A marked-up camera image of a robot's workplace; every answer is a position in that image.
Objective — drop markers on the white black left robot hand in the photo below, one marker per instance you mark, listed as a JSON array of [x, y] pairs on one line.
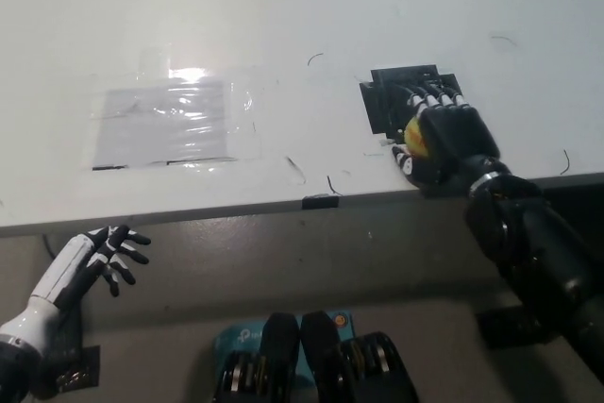
[[66, 271]]

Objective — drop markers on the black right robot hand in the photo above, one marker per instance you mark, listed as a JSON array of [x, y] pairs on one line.
[[458, 139]]

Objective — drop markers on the clear plastic sheet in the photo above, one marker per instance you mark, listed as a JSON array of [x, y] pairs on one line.
[[162, 124]]

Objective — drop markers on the short black tape strip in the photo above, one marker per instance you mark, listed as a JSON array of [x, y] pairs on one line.
[[320, 202]]

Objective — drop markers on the orange yellow tennis ball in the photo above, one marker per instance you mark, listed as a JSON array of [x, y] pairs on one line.
[[416, 136]]

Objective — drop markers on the teal router box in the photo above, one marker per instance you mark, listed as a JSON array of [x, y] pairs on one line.
[[238, 334]]

